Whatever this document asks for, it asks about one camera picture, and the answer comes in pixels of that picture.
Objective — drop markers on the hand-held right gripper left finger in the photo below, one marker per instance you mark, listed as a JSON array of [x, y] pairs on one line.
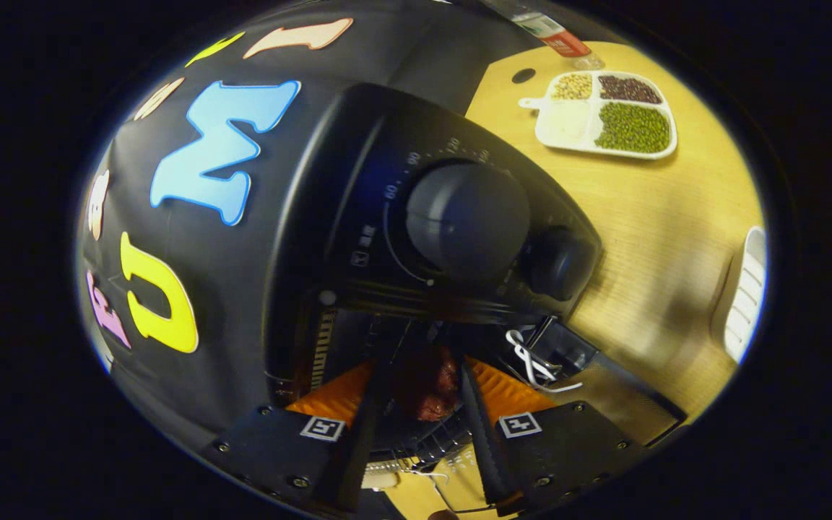
[[362, 440]]

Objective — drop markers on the pile of red beans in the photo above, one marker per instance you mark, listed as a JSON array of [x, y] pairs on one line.
[[629, 89]]

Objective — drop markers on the white ribbed tray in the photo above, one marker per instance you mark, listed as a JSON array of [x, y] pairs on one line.
[[744, 296]]

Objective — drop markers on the white divided plate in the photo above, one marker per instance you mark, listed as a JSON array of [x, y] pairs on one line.
[[568, 123]]

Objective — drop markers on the pile of green beans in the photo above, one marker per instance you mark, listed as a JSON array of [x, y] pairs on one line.
[[633, 128]]

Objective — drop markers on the red meat steak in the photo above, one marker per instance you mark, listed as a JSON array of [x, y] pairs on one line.
[[430, 393]]

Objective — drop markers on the black electric oven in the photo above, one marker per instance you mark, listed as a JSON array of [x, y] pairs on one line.
[[358, 180]]

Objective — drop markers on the clear plastic water bottle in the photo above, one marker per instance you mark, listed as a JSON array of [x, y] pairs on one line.
[[553, 32]]

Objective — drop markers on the pile of yellow beans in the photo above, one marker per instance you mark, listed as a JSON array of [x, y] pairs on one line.
[[572, 87]]

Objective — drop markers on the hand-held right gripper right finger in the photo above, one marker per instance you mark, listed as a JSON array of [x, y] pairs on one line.
[[484, 448]]

